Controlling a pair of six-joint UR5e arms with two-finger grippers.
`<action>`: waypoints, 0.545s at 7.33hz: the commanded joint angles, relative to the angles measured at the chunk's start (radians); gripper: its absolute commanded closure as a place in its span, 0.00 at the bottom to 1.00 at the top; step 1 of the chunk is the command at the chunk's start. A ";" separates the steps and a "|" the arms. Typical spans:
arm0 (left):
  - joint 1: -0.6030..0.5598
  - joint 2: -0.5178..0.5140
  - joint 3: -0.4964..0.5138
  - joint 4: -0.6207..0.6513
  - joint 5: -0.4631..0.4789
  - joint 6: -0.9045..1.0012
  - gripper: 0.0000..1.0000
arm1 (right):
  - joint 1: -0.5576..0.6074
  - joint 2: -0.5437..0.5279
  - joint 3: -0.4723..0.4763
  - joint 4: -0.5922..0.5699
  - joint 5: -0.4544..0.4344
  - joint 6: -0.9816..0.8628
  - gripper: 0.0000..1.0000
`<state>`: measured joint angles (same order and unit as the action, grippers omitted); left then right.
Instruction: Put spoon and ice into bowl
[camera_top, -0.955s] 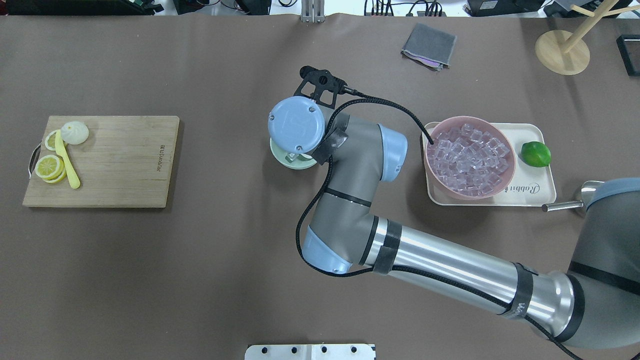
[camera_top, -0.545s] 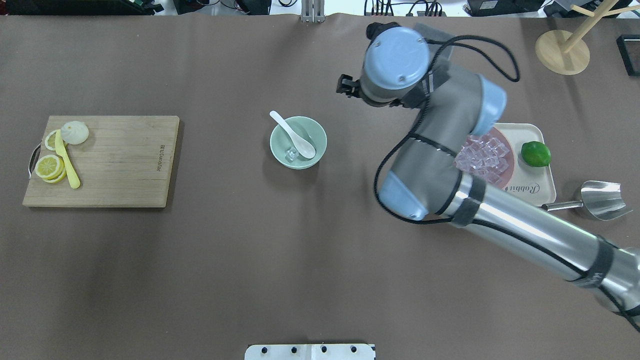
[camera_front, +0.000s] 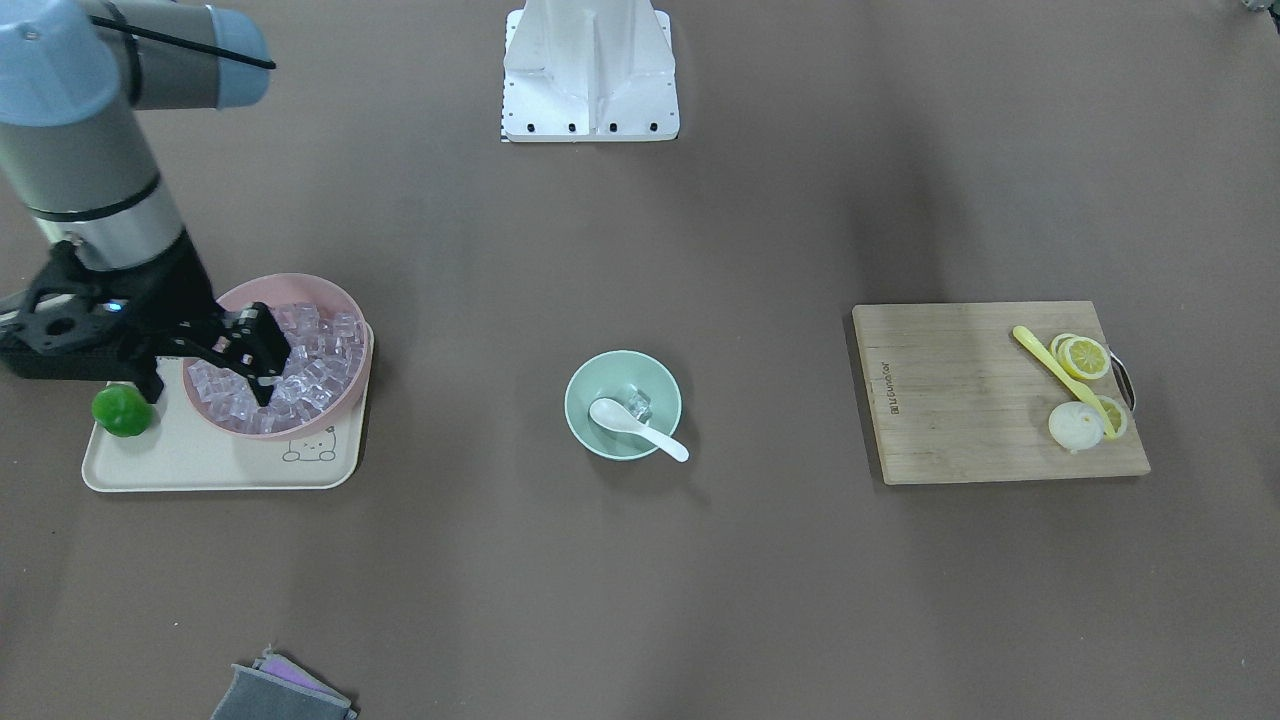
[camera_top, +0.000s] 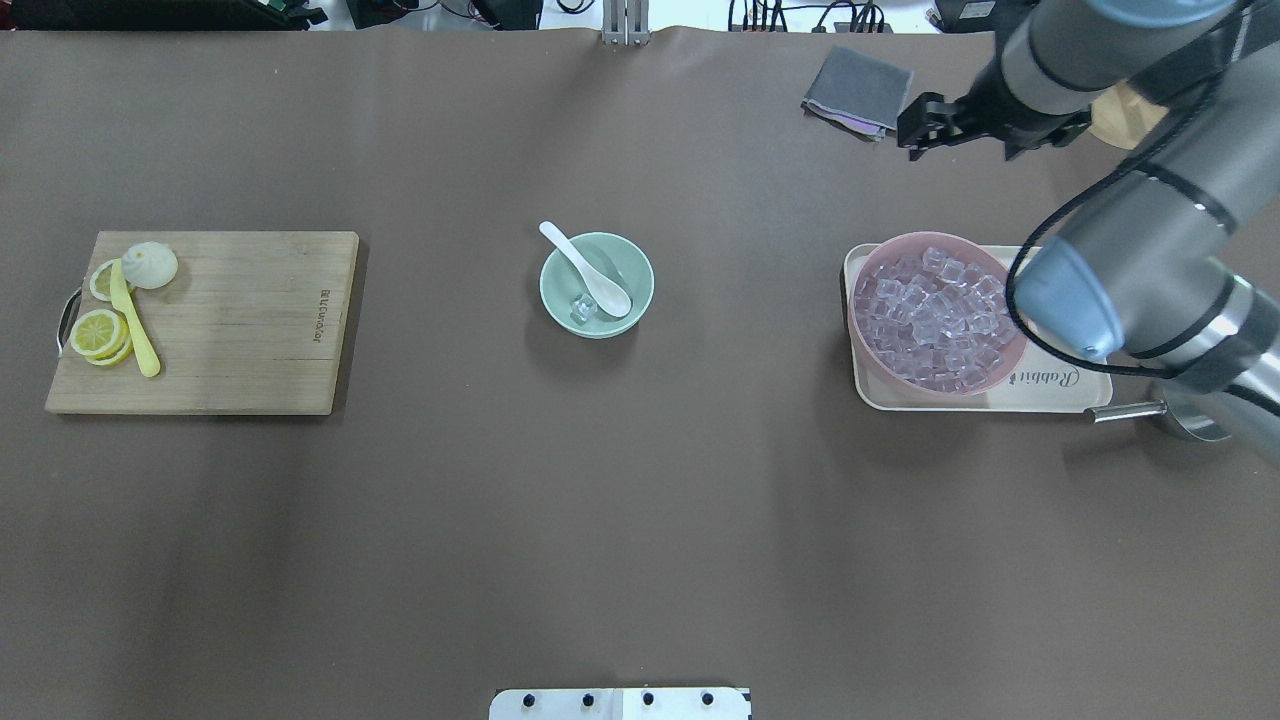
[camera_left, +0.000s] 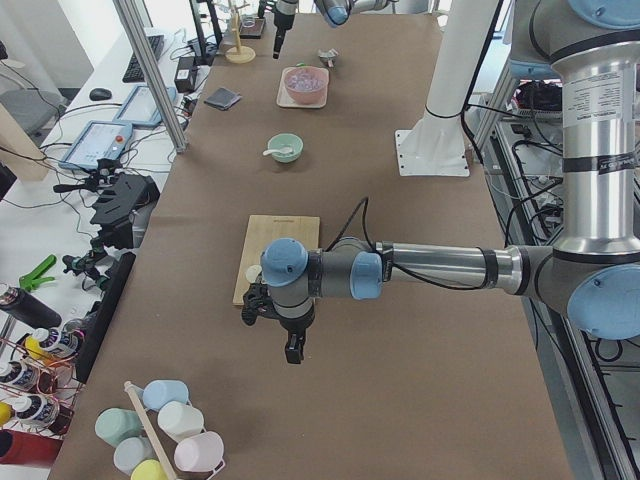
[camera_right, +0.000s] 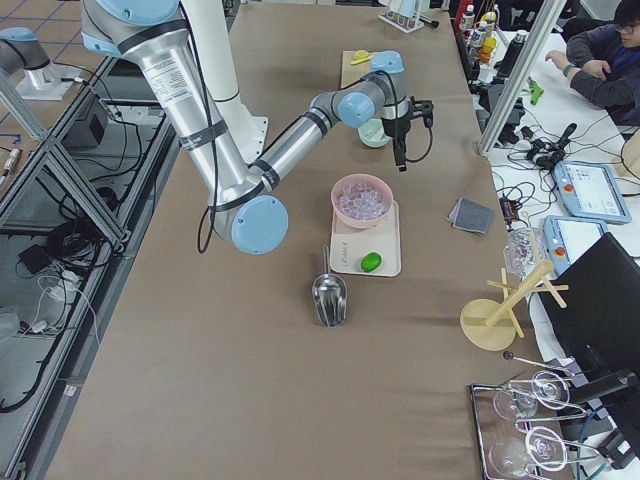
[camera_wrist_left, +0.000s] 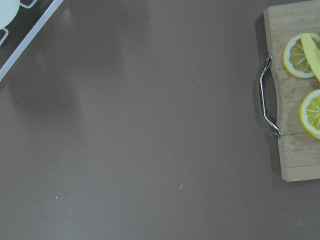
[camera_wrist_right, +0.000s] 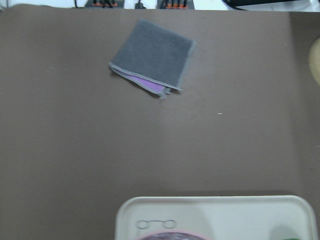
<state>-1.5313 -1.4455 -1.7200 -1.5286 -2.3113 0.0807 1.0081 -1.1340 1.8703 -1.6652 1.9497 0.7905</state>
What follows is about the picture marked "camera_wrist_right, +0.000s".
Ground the pink bowl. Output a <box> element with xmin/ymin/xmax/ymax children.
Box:
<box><xmin>136</xmin><ymin>230</ymin><xmax>208</xmax><ymax>240</ymax></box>

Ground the grey purple folded cloth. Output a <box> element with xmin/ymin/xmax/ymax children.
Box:
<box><xmin>109</xmin><ymin>19</ymin><xmax>196</xmax><ymax>98</ymax></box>

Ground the cream rectangular tray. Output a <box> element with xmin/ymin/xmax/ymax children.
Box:
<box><xmin>115</xmin><ymin>195</ymin><xmax>319</xmax><ymax>240</ymax></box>

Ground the wooden mug stand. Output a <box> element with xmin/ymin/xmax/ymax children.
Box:
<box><xmin>308</xmin><ymin>37</ymin><xmax>320</xmax><ymax>85</ymax></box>

